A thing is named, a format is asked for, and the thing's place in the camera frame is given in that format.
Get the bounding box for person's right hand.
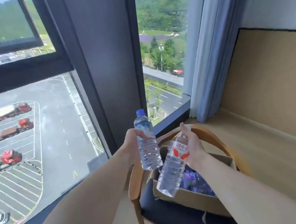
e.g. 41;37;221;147
179;120;212;172

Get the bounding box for person's left hand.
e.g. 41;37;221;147
118;127;157;169

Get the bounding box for blue-capped clear water bottle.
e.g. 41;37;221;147
132;108;164;172

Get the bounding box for red-labelled clear water bottle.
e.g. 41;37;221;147
151;131;196;199

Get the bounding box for person's right forearm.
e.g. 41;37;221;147
193;145;296;224

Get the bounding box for person's left forearm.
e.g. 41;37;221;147
16;149;138;224

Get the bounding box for wooden armchair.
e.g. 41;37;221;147
122;119;256;224

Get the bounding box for purple packets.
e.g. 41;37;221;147
180;162;217;200

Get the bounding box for brown cardboard box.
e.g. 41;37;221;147
148;139;242;224

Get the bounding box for street lamp pole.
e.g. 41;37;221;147
158;43;166;72

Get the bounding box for grey-blue curtain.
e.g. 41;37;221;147
174;0;268;126

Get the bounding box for dark blue seat cushion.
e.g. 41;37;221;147
137;170;241;224

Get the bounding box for red flatbed truck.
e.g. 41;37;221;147
0;118;36;146

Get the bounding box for red truck cab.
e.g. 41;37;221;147
0;148;24;175

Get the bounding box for red truck with white tank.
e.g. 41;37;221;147
0;102;33;124

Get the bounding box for open window sash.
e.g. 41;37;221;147
0;0;45;57

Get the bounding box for dark window frame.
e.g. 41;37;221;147
0;0;209;224

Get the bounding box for beige padded wall panel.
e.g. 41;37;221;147
212;22;296;159

